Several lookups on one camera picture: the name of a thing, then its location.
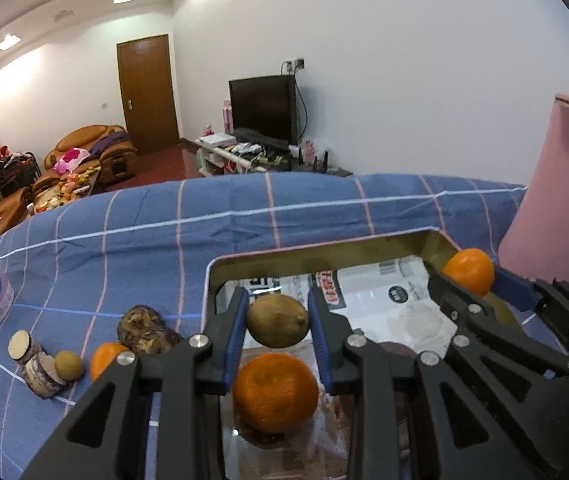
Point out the white flat device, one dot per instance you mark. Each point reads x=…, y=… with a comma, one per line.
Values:
x=217, y=139

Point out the purple passion fruit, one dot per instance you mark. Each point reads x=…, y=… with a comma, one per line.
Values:
x=393, y=348

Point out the printed paper lining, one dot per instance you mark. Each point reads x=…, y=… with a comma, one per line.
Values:
x=369, y=285

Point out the pink carton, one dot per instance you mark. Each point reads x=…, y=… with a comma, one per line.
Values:
x=226, y=116

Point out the wall socket with plugs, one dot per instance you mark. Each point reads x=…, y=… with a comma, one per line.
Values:
x=294, y=65

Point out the brown wooden door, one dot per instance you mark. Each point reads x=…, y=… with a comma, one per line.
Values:
x=147, y=95

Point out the small brown round fruit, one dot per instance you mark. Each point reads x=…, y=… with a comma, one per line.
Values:
x=68, y=365

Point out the blue plaid sheet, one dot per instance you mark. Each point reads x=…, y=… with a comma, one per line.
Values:
x=139, y=240

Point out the brown kiwi fruit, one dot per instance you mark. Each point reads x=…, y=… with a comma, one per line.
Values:
x=277, y=320

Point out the black television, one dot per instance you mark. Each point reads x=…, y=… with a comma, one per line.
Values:
x=262, y=107

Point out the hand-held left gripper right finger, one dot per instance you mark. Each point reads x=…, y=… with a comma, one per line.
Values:
x=320, y=342

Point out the pink thermos bottle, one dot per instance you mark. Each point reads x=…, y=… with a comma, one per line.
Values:
x=549, y=185

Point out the purple cloth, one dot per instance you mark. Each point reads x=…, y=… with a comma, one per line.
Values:
x=109, y=140

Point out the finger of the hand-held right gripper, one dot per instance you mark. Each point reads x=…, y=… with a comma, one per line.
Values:
x=512, y=285
x=469, y=320

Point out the black router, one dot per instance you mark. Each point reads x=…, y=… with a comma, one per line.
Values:
x=319, y=162

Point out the large orange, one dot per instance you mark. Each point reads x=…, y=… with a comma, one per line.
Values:
x=274, y=392

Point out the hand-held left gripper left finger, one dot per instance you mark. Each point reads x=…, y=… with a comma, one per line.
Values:
x=234, y=342

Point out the black rack with clothes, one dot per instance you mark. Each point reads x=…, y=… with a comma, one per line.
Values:
x=12, y=167

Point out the white television stand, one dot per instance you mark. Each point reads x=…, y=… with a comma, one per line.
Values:
x=234, y=159

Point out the brown leather armchair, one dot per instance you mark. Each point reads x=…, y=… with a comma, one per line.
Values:
x=114, y=157

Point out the dark wrinkled fruit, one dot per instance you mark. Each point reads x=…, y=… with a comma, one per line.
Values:
x=137, y=321
x=157, y=344

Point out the small orange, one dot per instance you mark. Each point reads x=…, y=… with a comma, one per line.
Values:
x=469, y=270

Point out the pink flower cushion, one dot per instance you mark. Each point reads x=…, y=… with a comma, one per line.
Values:
x=72, y=158

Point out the cluttered coffee table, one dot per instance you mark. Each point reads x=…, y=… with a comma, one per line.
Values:
x=64, y=190

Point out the rectangular metal tin box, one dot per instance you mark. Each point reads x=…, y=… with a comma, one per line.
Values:
x=364, y=255

